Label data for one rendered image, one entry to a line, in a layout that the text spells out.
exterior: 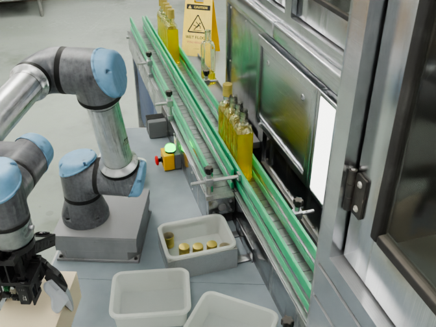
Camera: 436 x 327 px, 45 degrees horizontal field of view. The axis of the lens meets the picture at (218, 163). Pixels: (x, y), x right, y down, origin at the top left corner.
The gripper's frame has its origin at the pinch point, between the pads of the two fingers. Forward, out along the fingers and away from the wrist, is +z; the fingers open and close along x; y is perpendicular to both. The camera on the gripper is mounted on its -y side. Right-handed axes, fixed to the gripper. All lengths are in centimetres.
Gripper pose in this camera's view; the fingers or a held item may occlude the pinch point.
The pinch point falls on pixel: (38, 306)
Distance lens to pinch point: 115.4
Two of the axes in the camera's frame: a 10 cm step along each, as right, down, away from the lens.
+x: 10.0, 0.2, -0.3
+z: 0.0, 8.4, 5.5
